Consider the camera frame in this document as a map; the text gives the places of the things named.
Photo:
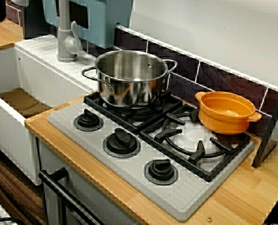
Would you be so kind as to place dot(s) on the white toy sink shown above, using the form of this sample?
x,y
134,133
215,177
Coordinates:
x,y
47,70

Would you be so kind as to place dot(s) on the black flat panel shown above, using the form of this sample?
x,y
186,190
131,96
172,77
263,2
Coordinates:
x,y
272,131

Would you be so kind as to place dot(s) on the grey toy stove plate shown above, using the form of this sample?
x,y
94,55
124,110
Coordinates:
x,y
129,173

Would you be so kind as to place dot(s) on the black burner grate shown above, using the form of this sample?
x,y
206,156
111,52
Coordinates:
x,y
199,152
92,99

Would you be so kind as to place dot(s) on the teal box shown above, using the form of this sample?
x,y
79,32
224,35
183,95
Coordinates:
x,y
101,23

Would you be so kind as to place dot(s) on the dark appliance block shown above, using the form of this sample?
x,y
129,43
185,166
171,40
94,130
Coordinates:
x,y
34,23

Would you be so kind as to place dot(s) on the wooden kitchen counter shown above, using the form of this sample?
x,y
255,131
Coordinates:
x,y
235,201

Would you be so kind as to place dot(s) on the white toy oven front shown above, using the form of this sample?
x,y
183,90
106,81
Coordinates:
x,y
89,187

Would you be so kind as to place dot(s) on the stainless steel pot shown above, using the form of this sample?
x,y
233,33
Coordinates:
x,y
129,89

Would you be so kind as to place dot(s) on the grey toy faucet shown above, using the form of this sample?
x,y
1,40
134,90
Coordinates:
x,y
63,35

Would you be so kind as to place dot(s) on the black stove knob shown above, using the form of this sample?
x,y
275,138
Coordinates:
x,y
161,171
120,141
88,119

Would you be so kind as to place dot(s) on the white burner disc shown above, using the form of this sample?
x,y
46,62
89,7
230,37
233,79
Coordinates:
x,y
190,138

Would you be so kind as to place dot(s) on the orange plastic pot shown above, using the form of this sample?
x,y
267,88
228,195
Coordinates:
x,y
223,122

